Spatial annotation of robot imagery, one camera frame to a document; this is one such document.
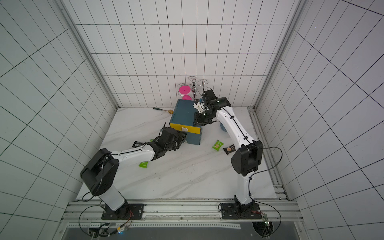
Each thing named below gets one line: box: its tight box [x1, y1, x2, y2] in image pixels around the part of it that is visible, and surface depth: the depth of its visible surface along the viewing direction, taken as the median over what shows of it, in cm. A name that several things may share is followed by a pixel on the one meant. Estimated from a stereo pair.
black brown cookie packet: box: [223, 144, 236, 156], surface depth 97 cm
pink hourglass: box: [179, 85, 193, 101], surface depth 94 cm
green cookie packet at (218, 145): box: [212, 139, 224, 152], surface depth 99 cm
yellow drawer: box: [169, 123, 201, 134], surface depth 85 cm
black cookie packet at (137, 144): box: [132, 140, 146, 148], surface depth 99 cm
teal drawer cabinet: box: [169, 99, 202, 146], surface depth 86 cm
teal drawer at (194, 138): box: [185, 132, 201, 145], surface depth 92 cm
